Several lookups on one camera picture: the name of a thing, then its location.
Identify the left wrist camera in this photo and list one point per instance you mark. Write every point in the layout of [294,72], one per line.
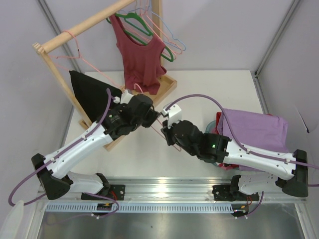
[124,95]

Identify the teal plastic basin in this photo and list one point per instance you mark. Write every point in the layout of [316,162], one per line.
[212,127]

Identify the black garment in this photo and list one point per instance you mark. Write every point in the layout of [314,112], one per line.
[92,94]

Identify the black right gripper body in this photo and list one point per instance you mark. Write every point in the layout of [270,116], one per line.
[166,134]

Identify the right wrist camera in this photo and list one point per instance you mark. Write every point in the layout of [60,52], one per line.
[173,115]

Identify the empty pink wire hanger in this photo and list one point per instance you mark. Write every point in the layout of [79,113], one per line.
[145,21]

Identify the pink wire hanger with black garment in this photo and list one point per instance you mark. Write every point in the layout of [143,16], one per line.
[80,56]

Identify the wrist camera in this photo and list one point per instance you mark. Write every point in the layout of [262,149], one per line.
[124,95]
[173,115]

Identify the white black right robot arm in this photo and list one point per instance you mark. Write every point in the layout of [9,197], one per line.
[277,171]

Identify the maroon tank top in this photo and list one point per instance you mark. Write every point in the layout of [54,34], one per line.
[141,62]

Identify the blue wire hanger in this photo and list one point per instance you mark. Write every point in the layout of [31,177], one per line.
[172,30]

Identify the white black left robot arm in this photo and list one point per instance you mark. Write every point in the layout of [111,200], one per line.
[54,170]

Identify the colourful clothes in basin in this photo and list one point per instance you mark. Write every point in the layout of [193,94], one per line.
[228,167]

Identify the purple trousers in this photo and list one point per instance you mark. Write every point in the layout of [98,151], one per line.
[267,132]

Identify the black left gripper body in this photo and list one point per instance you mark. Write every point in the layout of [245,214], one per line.
[151,117]

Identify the aluminium rail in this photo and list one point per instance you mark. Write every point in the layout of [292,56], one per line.
[177,190]

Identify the green hanger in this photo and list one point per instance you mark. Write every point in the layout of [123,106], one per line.
[169,56]

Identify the white slotted cable duct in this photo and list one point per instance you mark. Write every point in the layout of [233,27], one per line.
[139,208]

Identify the red folded cloth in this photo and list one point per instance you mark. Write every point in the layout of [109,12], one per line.
[218,118]

